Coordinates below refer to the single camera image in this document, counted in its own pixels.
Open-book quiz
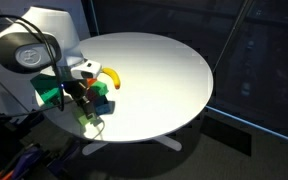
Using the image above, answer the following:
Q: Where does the dark clutter with purple tool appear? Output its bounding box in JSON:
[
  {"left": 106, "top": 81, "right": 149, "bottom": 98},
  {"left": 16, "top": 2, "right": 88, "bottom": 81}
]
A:
[{"left": 0, "top": 113, "right": 78, "bottom": 180}]

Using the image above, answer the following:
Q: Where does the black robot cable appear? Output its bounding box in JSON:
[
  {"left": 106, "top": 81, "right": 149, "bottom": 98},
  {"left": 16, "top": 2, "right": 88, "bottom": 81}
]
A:
[{"left": 0, "top": 13, "right": 67, "bottom": 118}]

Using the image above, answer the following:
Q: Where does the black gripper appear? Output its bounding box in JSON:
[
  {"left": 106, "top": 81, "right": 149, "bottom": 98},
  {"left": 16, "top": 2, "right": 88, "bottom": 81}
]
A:
[{"left": 63, "top": 80, "right": 95, "bottom": 119}]

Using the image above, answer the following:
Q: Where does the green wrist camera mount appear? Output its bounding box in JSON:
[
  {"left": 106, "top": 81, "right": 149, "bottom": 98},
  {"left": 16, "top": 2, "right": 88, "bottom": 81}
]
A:
[{"left": 30, "top": 74, "right": 63, "bottom": 108}]

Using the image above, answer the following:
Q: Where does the magenta block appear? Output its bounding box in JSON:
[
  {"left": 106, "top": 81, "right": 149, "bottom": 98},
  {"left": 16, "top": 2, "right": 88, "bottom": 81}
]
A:
[{"left": 86, "top": 89, "right": 99, "bottom": 102}]

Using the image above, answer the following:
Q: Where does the white table base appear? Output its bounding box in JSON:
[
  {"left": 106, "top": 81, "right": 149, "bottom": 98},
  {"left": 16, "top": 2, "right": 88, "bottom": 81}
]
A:
[{"left": 82, "top": 135, "right": 182, "bottom": 155}]

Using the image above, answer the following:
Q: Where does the blue block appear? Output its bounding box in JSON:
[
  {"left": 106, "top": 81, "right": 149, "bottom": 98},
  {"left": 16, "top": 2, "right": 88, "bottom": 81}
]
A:
[{"left": 94, "top": 96, "right": 110, "bottom": 115}]

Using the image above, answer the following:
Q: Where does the light green block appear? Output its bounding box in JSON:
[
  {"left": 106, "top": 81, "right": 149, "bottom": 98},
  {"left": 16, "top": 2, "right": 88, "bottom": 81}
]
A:
[{"left": 74, "top": 108, "right": 96, "bottom": 126}]

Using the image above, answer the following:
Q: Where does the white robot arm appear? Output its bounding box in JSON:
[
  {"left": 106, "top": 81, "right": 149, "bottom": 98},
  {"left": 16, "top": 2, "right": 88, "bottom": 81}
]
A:
[{"left": 0, "top": 6, "right": 102, "bottom": 111}]

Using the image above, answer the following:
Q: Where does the orange block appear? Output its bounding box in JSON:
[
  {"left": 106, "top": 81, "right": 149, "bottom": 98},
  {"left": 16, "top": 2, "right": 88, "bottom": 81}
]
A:
[{"left": 87, "top": 78, "right": 97, "bottom": 88}]

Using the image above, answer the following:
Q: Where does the white round table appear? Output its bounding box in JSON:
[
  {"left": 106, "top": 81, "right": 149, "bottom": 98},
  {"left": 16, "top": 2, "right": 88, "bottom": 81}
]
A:
[{"left": 45, "top": 32, "right": 213, "bottom": 142}]

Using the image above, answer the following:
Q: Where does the yellow banana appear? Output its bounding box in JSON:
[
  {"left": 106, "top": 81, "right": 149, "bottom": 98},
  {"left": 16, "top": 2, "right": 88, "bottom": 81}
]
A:
[{"left": 102, "top": 68, "right": 121, "bottom": 89}]

